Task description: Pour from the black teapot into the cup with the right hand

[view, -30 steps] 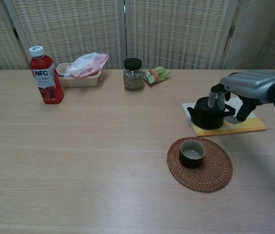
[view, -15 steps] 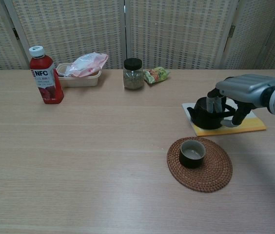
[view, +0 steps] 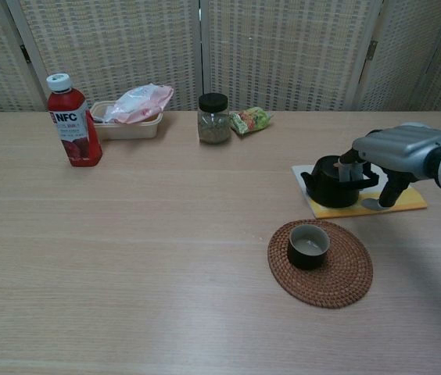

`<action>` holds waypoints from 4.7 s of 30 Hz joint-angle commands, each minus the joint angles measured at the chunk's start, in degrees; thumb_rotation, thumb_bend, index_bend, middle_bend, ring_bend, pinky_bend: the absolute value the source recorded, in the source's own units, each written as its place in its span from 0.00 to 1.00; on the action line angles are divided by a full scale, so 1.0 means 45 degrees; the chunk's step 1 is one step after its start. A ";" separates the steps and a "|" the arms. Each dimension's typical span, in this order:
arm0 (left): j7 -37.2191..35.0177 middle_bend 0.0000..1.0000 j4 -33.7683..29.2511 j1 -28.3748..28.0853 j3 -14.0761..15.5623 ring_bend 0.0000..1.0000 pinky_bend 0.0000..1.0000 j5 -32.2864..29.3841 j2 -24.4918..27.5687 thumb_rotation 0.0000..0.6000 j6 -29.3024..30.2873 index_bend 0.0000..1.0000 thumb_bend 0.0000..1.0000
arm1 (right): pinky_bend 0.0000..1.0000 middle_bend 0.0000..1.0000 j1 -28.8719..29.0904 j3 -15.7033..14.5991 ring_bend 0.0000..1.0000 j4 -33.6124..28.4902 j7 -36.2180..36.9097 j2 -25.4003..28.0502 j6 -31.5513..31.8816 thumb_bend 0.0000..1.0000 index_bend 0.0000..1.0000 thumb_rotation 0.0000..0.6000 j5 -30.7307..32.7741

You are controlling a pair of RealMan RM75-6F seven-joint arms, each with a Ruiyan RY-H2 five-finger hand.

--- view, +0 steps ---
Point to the small black teapot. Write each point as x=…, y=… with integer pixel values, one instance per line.
x=330, y=191

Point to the dark ceramic cup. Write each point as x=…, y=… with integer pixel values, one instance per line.
x=306, y=259

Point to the pink and white snack bag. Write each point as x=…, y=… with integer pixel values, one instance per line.
x=142, y=101

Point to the white and yellow Lexicon book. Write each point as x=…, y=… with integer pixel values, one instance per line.
x=412, y=203

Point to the red NFC juice bottle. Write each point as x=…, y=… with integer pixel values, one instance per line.
x=76, y=148

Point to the green and orange snack packet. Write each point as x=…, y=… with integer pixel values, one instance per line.
x=249, y=119

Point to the glass jar with black lid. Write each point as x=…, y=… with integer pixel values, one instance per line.
x=214, y=129

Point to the woven folding screen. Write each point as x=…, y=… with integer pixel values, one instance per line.
x=119, y=47

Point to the beige plastic food container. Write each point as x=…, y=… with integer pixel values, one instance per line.
x=126, y=131

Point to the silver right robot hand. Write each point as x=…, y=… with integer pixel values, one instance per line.
x=400, y=148

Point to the round brown woven coaster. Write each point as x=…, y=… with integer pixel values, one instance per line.
x=341, y=281

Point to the black screen hinge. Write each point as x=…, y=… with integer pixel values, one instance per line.
x=25, y=54

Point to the brass screen hinge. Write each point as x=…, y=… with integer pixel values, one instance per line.
x=371, y=50

